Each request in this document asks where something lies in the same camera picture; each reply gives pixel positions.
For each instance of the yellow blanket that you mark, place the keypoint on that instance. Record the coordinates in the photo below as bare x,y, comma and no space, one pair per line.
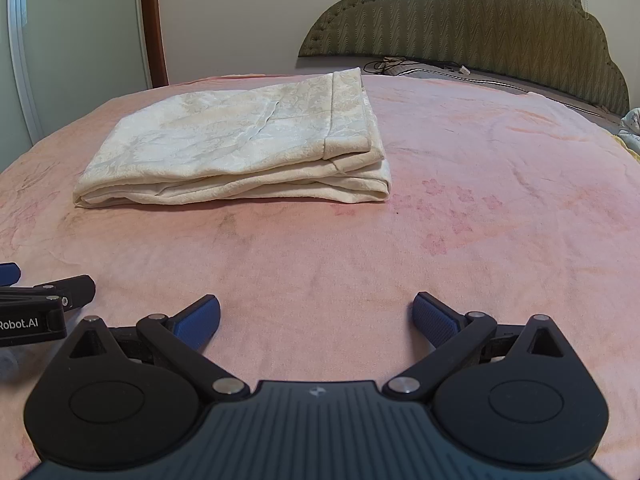
631,146

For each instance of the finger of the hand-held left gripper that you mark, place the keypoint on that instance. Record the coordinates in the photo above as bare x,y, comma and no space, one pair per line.
9,273
70,290

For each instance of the white flowered wardrobe door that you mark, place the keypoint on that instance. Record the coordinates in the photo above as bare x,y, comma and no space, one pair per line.
75,35

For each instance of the white patterned pants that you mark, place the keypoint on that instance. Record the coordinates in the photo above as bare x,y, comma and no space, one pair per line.
225,135

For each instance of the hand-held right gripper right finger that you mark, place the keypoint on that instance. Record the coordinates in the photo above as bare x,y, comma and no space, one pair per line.
435,321

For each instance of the white printed pillows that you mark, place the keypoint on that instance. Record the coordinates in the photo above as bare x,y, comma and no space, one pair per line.
632,121

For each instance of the olive padded headboard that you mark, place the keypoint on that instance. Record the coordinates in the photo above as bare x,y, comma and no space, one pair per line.
475,20

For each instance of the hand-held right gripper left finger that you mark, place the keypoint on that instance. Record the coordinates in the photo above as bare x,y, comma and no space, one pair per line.
197,325

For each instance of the brown wooden door frame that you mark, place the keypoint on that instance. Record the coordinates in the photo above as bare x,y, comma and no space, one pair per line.
156,25

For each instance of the pink bed sheet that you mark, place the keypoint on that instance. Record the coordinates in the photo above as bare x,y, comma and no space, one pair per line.
350,250

